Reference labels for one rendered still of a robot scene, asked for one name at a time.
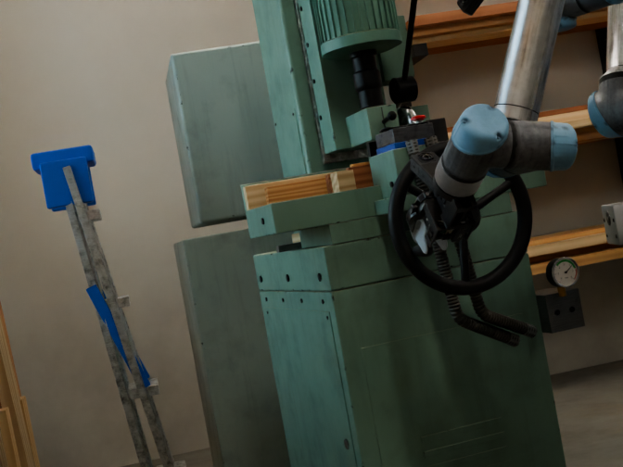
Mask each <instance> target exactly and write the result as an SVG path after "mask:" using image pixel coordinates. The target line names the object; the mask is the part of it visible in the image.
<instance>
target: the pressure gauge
mask: <svg viewBox="0 0 623 467"><path fill-rule="evenodd" d="M572 264H573V265H572ZM571 265H572V266H571ZM570 266H571V267H570ZM569 268H570V269H569ZM568 269H569V270H568ZM567 270H568V271H567ZM565 271H567V273H565ZM546 277H547V280H548V281H549V283H550V284H551V285H553V286H556V287H557V290H558V293H559V296H560V297H565V296H566V287H570V286H572V285H574V284H575V283H576V282H577V280H578V278H579V266H578V264H577V262H576V261H574V260H573V259H572V258H569V257H562V258H555V259H552V260H551V261H550V262H549V263H548V265H547V268H546Z"/></svg>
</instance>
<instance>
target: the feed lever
mask: <svg viewBox="0 0 623 467"><path fill-rule="evenodd" d="M416 6H417V0H411V6H410V15H409V22H408V31H407V38H406V45H405V54H404V61H403V70H402V77H399V78H392V79H391V81H390V82H389V88H388V89H389V95H390V98H391V100H392V102H394V103H395V105H396V108H399V107H400V106H401V103H407V102H413V101H415V100H416V98H417V96H418V86H417V82H416V80H415V78H414V77H413V76H408V73H409V66H410V58H411V51H412V43H413V28H414V21H415V13H416Z"/></svg>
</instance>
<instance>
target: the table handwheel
mask: <svg viewBox="0 0 623 467"><path fill-rule="evenodd" d="M448 142H449V140H447V141H442V142H439V143H436V144H433V145H430V146H428V147H426V148H425V149H423V150H421V151H420V152H419V153H423V152H434V153H435V154H436V155H437V156H438V157H439V158H441V156H442V154H443V152H444V150H445V148H446V146H447V143H448ZM419 153H417V154H419ZM417 154H416V155H417ZM410 167H411V160H409V162H408V163H407V164H406V165H405V166H404V168H403V169H402V170H401V172H400V174H399V176H398V178H397V180H396V182H395V183H394V185H393V188H392V191H391V195H390V199H389V203H388V228H389V232H390V237H391V240H392V243H393V246H394V248H395V250H396V252H397V254H398V256H399V258H400V260H401V262H402V263H403V264H404V266H405V267H406V268H407V269H408V271H409V272H410V273H411V274H412V275H413V276H414V277H415V278H417V279H418V280H419V281H420V282H422V283H423V284H425V285H427V286H429V287H430V288H432V289H435V290H437V291H440V292H442V293H445V294H450V295H456V296H467V295H474V294H478V293H482V292H485V291H488V290H490V289H491V288H493V287H495V286H496V285H498V284H500V283H501V282H503V281H504V280H505V279H506V278H507V277H509V276H510V275H511V274H512V272H513V271H514V270H515V269H516V267H517V266H518V265H519V263H520V262H521V260H522V258H523V257H524V255H525V253H526V251H527V249H528V244H529V240H530V236H531V231H532V207H531V203H530V198H529V195H528V190H527V188H526V186H525V184H524V181H523V180H522V178H521V176H520V174H517V175H515V176H513V177H510V178H504V180H505V182H503V183H502V184H500V185H499V186H498V187H496V188H495V189H493V190H492V191H491V192H489V193H488V194H486V195H485V196H483V197H481V198H480V199H479V200H478V201H477V208H476V210H471V212H472V215H473V217H474V219H475V221H476V226H475V228H474V230H475V229H476V228H477V227H478V225H479V224H480V219H481V215H480V210H481V209H482V208H484V207H485V206H486V205H488V203H489V202H491V201H492V200H493V199H495V198H496V197H498V196H500V195H501V194H502V193H504V192H505V191H507V190H508V189H511V191H512V193H513V196H514V199H515V205H516V211H517V228H516V234H515V240H514V242H513V245H512V247H511V249H510V251H509V253H508V254H507V256H506V257H505V259H504V260H503V261H502V263H501V264H500V265H499V266H498V267H497V268H495V269H494V270H493V271H491V272H489V273H487V274H486V275H483V276H481V277H478V278H476V279H472V280H470V272H469V261H468V240H466V241H465V239H464V237H463V238H462V240H461V241H459V251H460V265H461V280H453V279H449V278H446V277H443V276H440V275H438V274H436V273H434V272H433V271H431V270H430V269H429V268H428V267H427V266H425V265H424V264H423V263H422V262H421V260H420V259H419V258H418V257H417V256H416V255H414V254H413V252H412V248H411V246H410V244H409V241H408V239H407V236H406V232H405V229H404V221H403V209H404V202H405V198H406V195H407V193H410V194H412V195H414V196H416V197H418V196H419V195H421V194H422V193H423V192H424V191H423V190H422V189H420V188H418V187H416V186H415V185H413V184H412V182H413V179H414V178H415V176H416V174H415V173H414V172H413V171H412V170H411V169H410ZM474 230H473V231H474ZM473 231H472V232H473Z"/></svg>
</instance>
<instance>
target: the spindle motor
mask: <svg viewBox="0 0 623 467"><path fill-rule="evenodd" d="M312 5H313V10H314V16H315V20H316V26H317V31H318V36H319V42H320V46H321V52H322V58H324V59H332V60H347V59H350V56H349V54H351V53H354V52H357V51H361V50H366V49H376V53H377V54H380V53H383V52H386V51H388V50H390V49H392V48H394V47H396V46H398V45H400V44H401V43H402V39H401V30H400V25H399V20H398V15H397V9H396V5H395V0H312Z"/></svg>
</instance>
